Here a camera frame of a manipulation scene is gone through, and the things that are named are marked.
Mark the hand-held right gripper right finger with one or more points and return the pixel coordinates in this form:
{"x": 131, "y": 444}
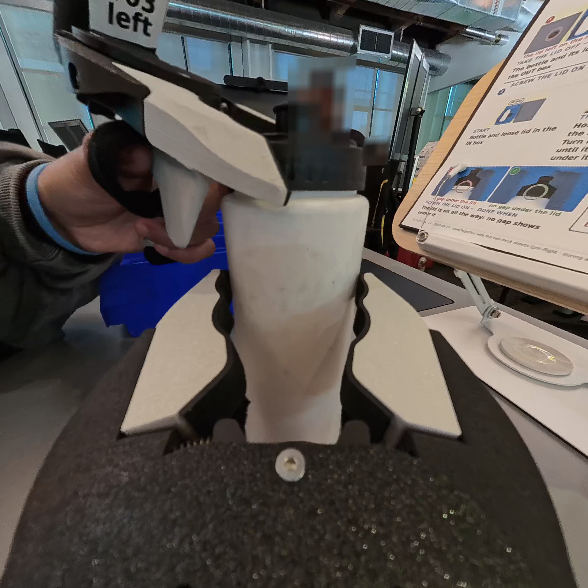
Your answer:
{"x": 399, "y": 367}

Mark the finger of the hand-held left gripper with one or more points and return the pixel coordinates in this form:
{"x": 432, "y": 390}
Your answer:
{"x": 206, "y": 142}

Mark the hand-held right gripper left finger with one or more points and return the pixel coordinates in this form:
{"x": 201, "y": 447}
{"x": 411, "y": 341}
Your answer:
{"x": 183, "y": 367}

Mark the blue plastic bin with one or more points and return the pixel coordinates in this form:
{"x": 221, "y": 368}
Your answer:
{"x": 138, "y": 294}

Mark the black bottle lid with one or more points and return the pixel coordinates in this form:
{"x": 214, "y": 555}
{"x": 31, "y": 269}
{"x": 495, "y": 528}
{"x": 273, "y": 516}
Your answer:
{"x": 321, "y": 177}

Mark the white plastic bottle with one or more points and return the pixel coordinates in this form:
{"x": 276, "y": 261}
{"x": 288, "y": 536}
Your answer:
{"x": 294, "y": 257}

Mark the person's left forearm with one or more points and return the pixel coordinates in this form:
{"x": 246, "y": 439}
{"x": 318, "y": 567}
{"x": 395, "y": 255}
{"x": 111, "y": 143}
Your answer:
{"x": 27, "y": 266}

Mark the person's left hand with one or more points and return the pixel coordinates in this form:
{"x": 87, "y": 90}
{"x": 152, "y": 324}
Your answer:
{"x": 82, "y": 202}

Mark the red floor bag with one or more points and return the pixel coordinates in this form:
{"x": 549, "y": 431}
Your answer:
{"x": 413, "y": 259}

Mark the instruction sheet on wooden stand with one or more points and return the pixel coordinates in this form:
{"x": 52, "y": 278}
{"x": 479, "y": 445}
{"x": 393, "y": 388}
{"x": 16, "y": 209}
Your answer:
{"x": 482, "y": 294}

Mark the black stanchion pole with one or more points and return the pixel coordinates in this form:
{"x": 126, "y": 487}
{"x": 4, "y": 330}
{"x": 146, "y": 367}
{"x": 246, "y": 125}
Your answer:
{"x": 413, "y": 147}

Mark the small standing sign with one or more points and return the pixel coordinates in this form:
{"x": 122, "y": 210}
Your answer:
{"x": 427, "y": 160}

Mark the printed instruction sheet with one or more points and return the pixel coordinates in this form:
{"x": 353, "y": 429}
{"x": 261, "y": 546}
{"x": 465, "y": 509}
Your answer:
{"x": 514, "y": 138}

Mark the black camera bar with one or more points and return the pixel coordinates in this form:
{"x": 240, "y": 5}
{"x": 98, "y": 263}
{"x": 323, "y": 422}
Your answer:
{"x": 252, "y": 81}

